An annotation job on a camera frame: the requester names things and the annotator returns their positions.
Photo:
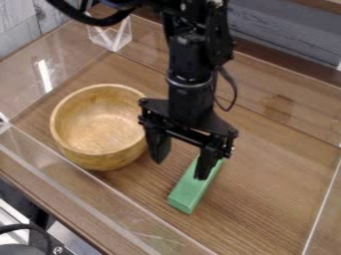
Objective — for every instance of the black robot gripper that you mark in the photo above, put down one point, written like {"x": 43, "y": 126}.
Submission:
{"x": 185, "y": 117}

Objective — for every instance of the green rectangular block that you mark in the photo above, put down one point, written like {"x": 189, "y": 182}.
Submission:
{"x": 190, "y": 189}

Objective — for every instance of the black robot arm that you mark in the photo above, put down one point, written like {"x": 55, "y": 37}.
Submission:
{"x": 201, "y": 47}

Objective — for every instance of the brown wooden bowl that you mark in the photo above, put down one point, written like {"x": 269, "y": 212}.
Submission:
{"x": 95, "y": 129}

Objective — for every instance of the clear acrylic front wall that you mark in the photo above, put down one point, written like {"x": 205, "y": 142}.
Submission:
{"x": 117, "y": 225}

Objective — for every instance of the clear acrylic corner bracket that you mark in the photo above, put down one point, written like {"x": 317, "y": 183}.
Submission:
{"x": 113, "y": 39}

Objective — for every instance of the black metal table bracket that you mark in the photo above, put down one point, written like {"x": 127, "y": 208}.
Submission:
{"x": 40, "y": 239}

